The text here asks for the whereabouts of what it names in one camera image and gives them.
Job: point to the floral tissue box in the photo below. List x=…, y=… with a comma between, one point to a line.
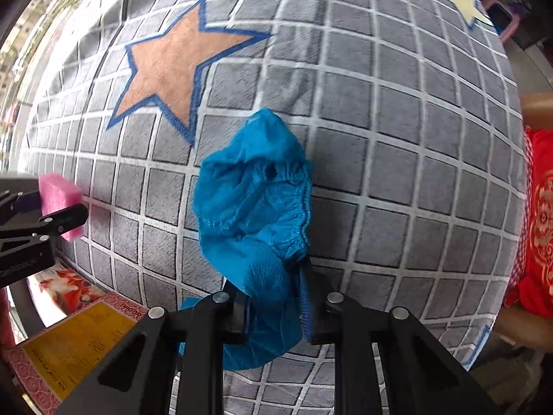
x=65, y=287

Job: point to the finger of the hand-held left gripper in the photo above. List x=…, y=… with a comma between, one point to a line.
x=60, y=220
x=21, y=205

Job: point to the red embroidered cushion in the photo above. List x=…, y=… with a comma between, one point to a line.
x=540, y=224

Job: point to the blue shoe cover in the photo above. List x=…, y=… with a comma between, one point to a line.
x=250, y=190

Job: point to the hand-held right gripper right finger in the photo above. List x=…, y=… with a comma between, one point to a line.
x=319, y=324

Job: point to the pink plastic stool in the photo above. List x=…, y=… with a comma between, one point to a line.
x=492, y=0

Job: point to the red patterned box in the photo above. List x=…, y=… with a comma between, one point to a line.
x=73, y=354

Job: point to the grey checked star tablecloth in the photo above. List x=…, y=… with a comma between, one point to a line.
x=389, y=138

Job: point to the plain pink sponge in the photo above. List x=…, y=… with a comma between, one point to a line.
x=60, y=190

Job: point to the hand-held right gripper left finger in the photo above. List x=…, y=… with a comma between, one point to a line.
x=235, y=320

